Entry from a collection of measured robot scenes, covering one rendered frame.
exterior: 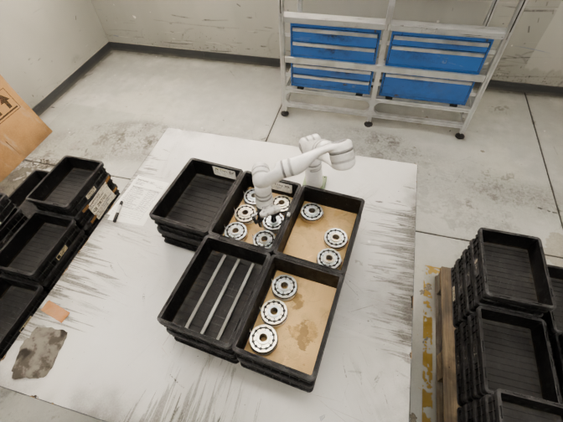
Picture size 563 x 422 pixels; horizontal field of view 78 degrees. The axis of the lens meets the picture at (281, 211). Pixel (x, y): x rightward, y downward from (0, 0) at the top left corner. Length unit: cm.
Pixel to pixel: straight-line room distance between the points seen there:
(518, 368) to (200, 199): 170
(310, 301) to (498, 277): 108
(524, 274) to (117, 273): 203
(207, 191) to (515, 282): 163
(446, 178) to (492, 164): 45
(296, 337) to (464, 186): 219
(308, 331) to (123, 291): 87
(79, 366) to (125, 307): 27
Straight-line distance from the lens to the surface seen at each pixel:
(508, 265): 218
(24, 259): 260
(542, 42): 426
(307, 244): 155
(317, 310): 141
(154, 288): 171
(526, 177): 349
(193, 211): 173
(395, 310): 160
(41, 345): 182
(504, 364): 206
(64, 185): 271
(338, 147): 127
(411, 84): 328
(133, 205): 205
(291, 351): 136
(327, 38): 314
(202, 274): 153
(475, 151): 352
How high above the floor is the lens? 213
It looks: 52 degrees down
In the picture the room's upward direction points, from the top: 3 degrees counter-clockwise
